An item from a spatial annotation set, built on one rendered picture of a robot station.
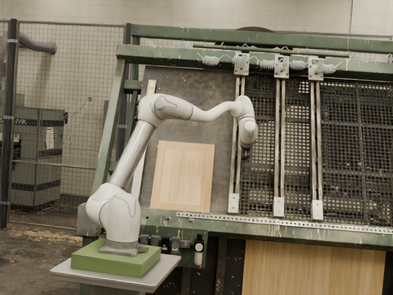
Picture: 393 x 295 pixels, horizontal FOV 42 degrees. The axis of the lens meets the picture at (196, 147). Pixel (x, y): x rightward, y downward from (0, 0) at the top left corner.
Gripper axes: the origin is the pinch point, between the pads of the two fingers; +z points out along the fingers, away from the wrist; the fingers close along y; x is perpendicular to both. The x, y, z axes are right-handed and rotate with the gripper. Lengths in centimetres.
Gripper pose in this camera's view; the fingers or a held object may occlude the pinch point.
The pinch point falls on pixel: (244, 156)
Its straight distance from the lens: 326.3
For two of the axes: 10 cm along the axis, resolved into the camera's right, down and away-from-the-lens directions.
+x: -10.0, -0.7, 0.4
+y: 0.8, -8.9, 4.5
